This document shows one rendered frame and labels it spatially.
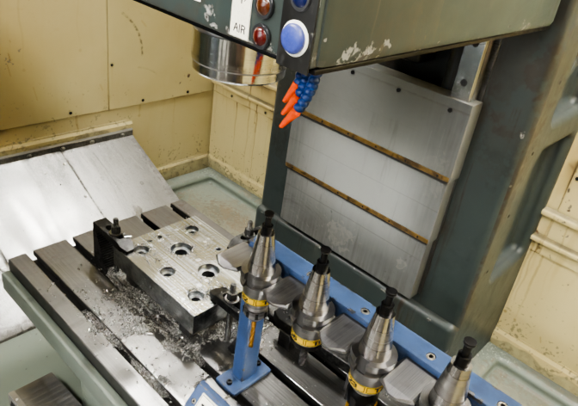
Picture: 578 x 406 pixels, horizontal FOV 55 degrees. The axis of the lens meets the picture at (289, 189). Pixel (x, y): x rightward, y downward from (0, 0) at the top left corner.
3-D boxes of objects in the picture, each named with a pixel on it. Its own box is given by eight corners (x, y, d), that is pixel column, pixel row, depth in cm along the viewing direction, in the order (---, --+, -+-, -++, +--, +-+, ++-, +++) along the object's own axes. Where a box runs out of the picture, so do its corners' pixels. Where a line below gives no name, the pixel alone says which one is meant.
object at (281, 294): (281, 314, 81) (282, 310, 81) (256, 295, 84) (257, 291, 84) (313, 295, 86) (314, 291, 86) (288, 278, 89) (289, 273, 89)
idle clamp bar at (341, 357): (368, 407, 108) (376, 383, 104) (266, 336, 120) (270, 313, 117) (381, 392, 111) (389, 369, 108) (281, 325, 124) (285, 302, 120)
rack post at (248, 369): (233, 398, 105) (249, 272, 91) (214, 381, 108) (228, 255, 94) (271, 372, 112) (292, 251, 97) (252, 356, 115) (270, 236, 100)
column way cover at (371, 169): (410, 304, 136) (472, 106, 112) (273, 217, 163) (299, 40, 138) (421, 296, 140) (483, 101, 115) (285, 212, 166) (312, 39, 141)
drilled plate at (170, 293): (192, 335, 112) (193, 316, 110) (113, 263, 128) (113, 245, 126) (273, 290, 128) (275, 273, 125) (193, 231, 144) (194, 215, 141)
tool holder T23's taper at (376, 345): (397, 352, 75) (408, 314, 72) (378, 368, 72) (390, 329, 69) (371, 334, 78) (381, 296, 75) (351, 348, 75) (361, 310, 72)
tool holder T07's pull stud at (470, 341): (470, 362, 66) (479, 340, 64) (466, 371, 65) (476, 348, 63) (457, 355, 67) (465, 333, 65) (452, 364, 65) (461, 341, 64)
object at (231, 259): (231, 276, 87) (231, 272, 87) (210, 259, 90) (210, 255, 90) (263, 260, 92) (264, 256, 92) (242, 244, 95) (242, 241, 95)
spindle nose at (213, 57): (304, 81, 94) (316, 8, 88) (226, 92, 84) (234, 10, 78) (248, 52, 104) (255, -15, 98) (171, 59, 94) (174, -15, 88)
